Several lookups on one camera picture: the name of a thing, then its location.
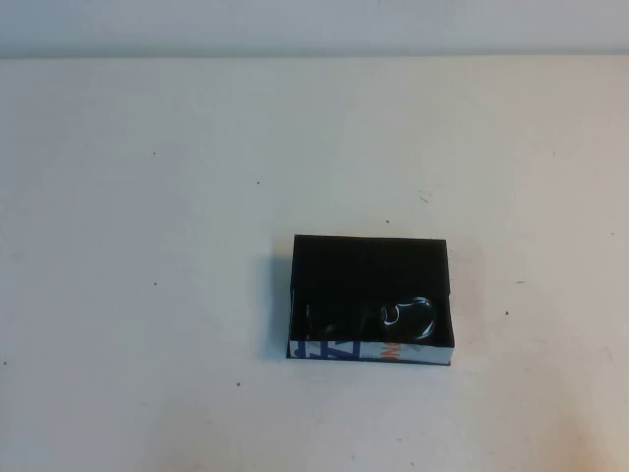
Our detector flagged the black framed glasses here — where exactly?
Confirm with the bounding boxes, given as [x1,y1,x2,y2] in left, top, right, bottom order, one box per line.
[303,293,437,343]

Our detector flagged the black printed glasses case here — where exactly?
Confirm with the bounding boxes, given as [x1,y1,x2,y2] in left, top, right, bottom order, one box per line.
[286,233,456,369]

